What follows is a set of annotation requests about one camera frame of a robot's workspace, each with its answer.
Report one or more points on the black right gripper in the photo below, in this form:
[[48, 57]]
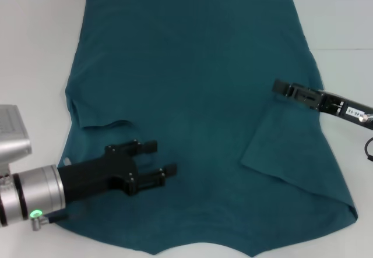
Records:
[[332, 105]]

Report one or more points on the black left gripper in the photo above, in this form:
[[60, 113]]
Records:
[[90, 176]]

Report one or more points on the teal blue t-shirt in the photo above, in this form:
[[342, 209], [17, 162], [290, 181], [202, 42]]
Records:
[[189, 95]]

